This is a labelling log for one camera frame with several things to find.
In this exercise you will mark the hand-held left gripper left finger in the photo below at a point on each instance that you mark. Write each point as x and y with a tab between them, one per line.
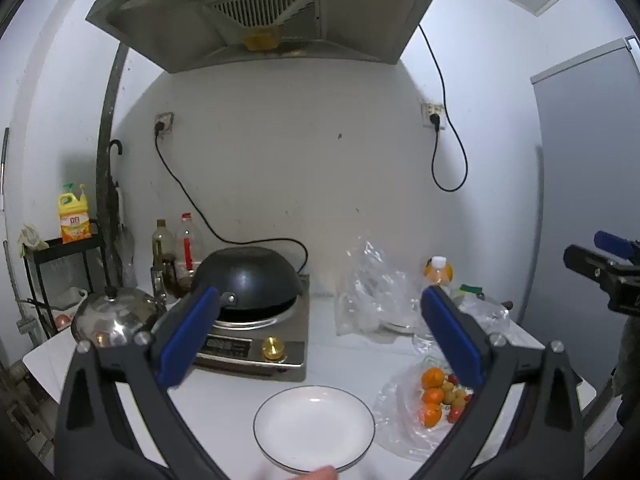
187	345

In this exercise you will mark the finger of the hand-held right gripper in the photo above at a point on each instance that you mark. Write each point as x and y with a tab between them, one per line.
615	244
587	260

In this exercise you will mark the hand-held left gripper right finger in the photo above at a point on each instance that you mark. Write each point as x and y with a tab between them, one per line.
455	340

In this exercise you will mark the green printed plastic bag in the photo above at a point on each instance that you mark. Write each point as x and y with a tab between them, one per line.
395	410

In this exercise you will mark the white plate with dark rim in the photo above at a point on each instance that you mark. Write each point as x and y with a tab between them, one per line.
315	425

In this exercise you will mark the person's left hand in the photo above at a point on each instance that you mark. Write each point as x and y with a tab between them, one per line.
322	474

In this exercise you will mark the large clear plastic bag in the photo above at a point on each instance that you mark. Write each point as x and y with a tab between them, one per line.
480	317

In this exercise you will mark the green and yellow sponge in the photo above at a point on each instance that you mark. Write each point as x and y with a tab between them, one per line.
471	289

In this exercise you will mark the white dish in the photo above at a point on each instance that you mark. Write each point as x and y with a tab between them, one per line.
400	326

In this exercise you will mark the glass jar with metal clasp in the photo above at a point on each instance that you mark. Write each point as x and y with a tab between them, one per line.
175	280

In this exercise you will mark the orange fruit at back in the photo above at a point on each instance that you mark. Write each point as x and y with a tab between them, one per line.
440	272

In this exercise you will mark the stainless steel pot lid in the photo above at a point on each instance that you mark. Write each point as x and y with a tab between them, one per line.
120	315

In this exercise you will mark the brass knob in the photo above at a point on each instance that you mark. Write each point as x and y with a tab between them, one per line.
273	349

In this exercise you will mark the grey refrigerator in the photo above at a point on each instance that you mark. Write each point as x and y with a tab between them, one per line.
585	160

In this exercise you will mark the clear bottle with red cap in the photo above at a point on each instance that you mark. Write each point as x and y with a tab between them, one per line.
187	250

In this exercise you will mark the crumpled clear plastic bag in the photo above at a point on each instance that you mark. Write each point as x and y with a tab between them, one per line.
370	290

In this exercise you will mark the dark oil bottle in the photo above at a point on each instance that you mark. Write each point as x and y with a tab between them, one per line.
161	245

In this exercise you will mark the stainless steel induction cooker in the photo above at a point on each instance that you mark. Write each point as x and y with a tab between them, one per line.
292	330

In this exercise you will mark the black umbrella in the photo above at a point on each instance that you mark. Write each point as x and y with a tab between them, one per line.
120	240

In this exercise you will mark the white bowl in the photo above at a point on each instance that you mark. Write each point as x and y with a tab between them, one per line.
70	300

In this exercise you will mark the black metal rack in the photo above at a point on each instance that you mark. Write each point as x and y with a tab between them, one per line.
65	248

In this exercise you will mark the yellow detergent bottle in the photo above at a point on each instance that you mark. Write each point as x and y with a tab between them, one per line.
75	220

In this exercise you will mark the beige rag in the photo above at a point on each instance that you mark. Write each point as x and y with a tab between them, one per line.
31	239

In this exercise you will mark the dark vertical pipe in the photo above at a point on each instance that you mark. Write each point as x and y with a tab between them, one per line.
106	125

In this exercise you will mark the grey range hood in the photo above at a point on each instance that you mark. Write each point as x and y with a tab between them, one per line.
175	20

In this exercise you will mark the white wall socket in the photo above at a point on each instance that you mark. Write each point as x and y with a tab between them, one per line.
168	116
426	109

